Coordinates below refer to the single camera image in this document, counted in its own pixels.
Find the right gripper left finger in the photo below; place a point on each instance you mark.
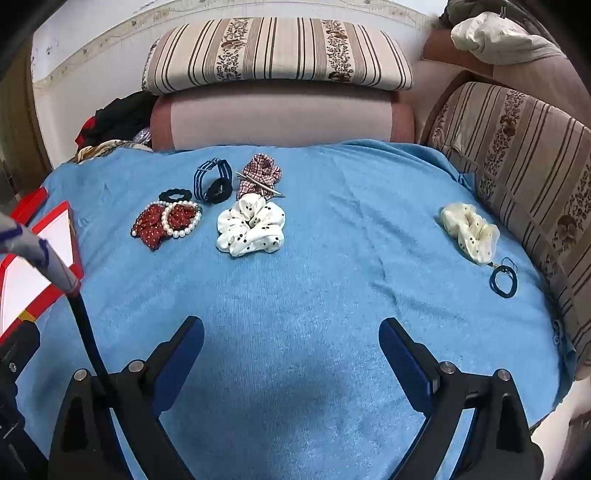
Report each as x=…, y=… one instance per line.
x=85, y=444

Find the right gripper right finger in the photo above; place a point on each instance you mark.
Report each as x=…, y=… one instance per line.
x=498, y=444

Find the red dotted scrunchie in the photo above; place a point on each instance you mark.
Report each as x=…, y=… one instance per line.
x=161, y=221

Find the cream dotted scrunchie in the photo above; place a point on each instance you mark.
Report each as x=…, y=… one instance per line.
x=476, y=237

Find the white dotted scrunchie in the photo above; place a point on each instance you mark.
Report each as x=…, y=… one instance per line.
x=252, y=224

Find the silver hair clip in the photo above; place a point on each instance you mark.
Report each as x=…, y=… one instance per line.
x=259, y=184

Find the red plaid scrunchie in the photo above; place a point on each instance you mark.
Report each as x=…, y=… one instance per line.
x=263, y=168

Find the red framed white tray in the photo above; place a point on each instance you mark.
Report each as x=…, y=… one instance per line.
x=25, y=292

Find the white blue sleeve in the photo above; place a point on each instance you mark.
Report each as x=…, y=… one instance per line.
x=18, y=240

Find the red box lid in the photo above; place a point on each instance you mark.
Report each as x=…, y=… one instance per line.
x=28, y=206

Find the beige patterned scarf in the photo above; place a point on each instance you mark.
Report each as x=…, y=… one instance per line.
x=104, y=149

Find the black red clothes pile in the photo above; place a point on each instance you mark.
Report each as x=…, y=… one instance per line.
x=121, y=119

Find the pink bolster cushion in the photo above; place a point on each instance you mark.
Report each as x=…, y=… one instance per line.
x=278, y=113

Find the striped floral pillow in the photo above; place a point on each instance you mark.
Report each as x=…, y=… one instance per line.
x=270, y=48

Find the white cloth bundle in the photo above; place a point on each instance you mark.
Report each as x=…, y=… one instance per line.
x=498, y=40

